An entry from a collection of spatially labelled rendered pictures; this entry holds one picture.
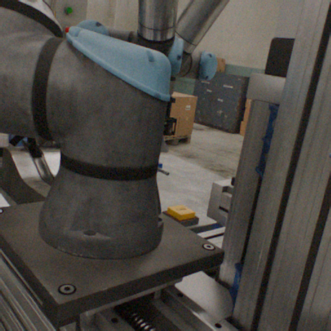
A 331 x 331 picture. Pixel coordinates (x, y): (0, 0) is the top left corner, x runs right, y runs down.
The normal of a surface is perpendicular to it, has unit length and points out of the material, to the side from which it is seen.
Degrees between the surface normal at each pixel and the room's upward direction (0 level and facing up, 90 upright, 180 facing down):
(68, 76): 68
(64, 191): 73
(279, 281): 90
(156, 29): 123
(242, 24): 90
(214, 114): 90
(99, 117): 92
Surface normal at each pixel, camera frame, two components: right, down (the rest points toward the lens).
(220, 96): -0.69, 0.09
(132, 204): 0.57, 0.00
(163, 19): 0.29, 0.73
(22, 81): -0.06, 0.09
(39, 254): 0.14, -0.95
